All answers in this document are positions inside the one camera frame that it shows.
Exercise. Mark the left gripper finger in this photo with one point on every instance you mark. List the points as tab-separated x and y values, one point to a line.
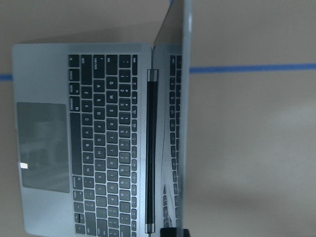
174	232

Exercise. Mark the grey laptop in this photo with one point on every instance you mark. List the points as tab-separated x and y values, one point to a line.
101	131

